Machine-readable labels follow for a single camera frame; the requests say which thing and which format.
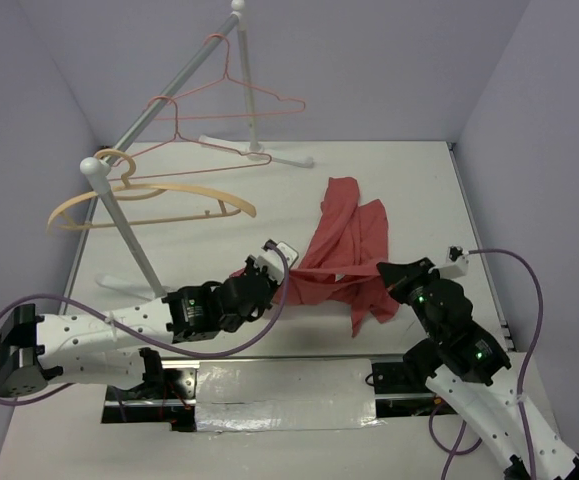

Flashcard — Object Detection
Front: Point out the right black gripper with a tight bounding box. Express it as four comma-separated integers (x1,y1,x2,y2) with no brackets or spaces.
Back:
377,255,442,340

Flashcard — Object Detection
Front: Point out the red t shirt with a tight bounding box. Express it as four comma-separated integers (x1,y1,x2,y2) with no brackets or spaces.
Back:
285,177,399,337

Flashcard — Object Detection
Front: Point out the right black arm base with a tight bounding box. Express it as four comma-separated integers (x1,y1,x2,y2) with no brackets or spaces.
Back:
366,360,432,398

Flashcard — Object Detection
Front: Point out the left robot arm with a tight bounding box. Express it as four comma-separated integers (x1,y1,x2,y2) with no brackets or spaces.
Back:
0,251,286,399

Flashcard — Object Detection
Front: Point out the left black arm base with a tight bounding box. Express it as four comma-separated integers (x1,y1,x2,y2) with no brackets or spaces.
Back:
101,348,199,433

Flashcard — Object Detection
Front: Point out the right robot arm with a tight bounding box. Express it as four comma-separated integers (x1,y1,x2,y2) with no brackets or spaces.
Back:
377,256,579,479

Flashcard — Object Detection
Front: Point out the silver foil tape panel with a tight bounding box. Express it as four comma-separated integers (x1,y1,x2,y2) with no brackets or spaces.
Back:
194,359,380,433

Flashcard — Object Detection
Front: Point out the white garment rack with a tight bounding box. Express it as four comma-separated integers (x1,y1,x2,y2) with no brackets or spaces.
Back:
95,1,314,300

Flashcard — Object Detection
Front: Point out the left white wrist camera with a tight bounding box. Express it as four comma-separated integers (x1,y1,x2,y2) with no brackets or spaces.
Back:
255,240,299,282

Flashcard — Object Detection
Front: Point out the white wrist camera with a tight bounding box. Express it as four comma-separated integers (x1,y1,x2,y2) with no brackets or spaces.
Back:
255,240,299,282
434,246,469,280

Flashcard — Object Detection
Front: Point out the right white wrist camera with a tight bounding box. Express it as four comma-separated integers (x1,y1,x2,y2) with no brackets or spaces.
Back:
434,246,469,280

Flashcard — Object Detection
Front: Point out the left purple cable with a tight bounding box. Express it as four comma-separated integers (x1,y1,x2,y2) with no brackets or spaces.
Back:
0,242,291,404

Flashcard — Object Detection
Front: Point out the pink wire hanger near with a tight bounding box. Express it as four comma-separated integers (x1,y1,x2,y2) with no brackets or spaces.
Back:
130,95,273,179

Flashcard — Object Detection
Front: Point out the pink wire hanger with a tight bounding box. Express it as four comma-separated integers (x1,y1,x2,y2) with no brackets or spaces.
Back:
130,95,273,179
201,33,307,119

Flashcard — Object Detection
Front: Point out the pink wire hanger far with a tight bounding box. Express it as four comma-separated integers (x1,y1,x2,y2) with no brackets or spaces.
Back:
201,33,307,119

